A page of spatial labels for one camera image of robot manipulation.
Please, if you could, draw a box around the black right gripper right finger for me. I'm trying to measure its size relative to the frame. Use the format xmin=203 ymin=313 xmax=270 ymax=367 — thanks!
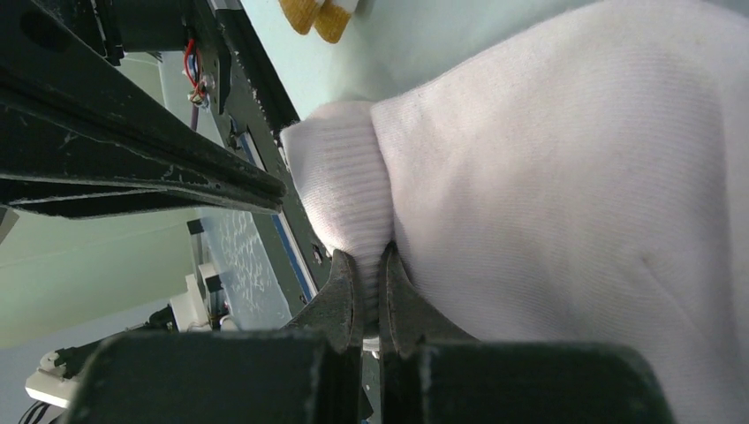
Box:
xmin=379 ymin=245 xmax=674 ymax=423

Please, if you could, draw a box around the green snowman sock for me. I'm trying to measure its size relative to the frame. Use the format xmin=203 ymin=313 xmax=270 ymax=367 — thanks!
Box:
xmin=278 ymin=0 xmax=359 ymax=44

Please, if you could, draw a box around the white sock with black stripes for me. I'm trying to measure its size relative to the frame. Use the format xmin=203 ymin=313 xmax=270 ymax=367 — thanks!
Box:
xmin=281 ymin=1 xmax=748 ymax=423

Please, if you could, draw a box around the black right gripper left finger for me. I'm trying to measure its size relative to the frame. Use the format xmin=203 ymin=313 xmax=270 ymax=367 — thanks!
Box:
xmin=64 ymin=251 xmax=364 ymax=423

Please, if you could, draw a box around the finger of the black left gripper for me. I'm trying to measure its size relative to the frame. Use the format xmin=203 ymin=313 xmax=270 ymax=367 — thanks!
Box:
xmin=1 ymin=178 xmax=282 ymax=219
xmin=1 ymin=1 xmax=286 ymax=202

